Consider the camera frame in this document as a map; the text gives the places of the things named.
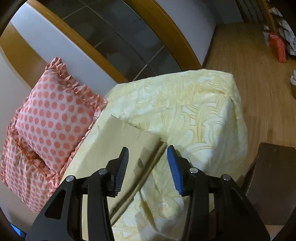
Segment dark brown wooden nightstand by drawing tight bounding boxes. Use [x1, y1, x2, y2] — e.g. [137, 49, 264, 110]
[246, 143, 295, 225]

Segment left polka dot pillow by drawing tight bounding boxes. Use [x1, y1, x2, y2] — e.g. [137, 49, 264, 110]
[1, 117, 61, 213]

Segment red patterned bag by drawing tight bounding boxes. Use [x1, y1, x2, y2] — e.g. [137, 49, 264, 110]
[269, 33, 287, 63]

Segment right polka dot pillow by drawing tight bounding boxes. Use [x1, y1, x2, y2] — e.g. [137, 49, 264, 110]
[16, 58, 107, 173]

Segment polka dot pillow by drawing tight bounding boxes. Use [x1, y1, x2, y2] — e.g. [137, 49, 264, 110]
[1, 117, 61, 213]
[16, 58, 107, 173]

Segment yellow floral bed sheet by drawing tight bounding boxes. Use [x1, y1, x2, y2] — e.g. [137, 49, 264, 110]
[65, 69, 248, 240]

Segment wooden framed glass door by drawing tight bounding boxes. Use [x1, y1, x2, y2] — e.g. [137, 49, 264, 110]
[1, 1, 202, 94]

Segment khaki beige pants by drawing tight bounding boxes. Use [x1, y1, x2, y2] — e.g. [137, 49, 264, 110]
[63, 115, 166, 240]

